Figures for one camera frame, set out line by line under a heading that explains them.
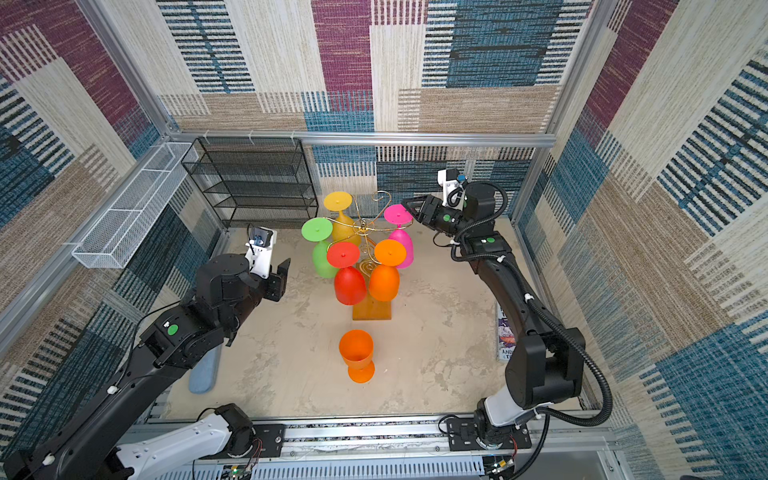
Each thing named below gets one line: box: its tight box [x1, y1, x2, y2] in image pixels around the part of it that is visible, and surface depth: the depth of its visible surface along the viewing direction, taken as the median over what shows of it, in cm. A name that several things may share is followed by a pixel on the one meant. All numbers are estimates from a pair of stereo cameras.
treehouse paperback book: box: [496, 302, 517, 362], surface depth 89 cm
